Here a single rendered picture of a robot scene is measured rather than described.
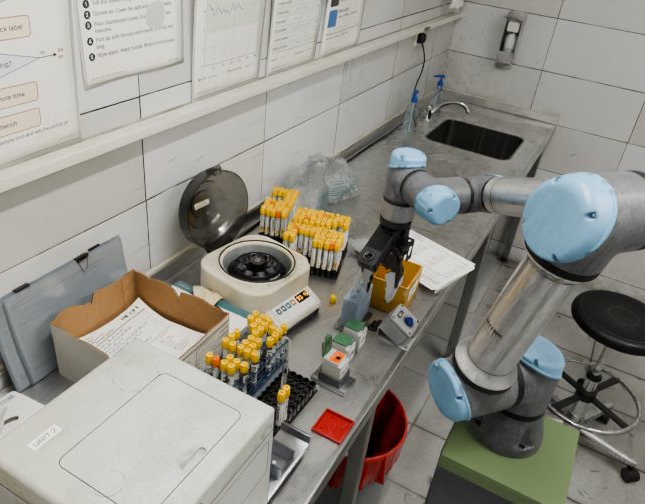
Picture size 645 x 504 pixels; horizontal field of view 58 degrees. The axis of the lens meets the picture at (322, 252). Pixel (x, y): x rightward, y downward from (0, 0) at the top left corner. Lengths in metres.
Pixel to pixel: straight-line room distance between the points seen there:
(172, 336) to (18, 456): 0.58
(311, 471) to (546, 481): 0.45
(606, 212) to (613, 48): 2.57
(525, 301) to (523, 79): 2.58
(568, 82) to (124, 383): 2.89
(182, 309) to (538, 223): 0.84
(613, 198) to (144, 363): 0.71
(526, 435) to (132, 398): 0.76
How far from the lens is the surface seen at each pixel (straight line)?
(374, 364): 1.42
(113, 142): 1.31
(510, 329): 0.97
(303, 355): 1.42
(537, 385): 1.17
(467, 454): 1.25
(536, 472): 1.28
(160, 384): 0.92
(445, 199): 1.13
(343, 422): 1.28
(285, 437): 1.19
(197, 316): 1.36
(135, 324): 1.41
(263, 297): 1.41
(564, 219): 0.82
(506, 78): 3.45
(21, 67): 1.17
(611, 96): 3.40
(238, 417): 0.87
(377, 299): 1.57
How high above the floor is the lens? 1.83
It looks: 32 degrees down
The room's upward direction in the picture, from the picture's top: 7 degrees clockwise
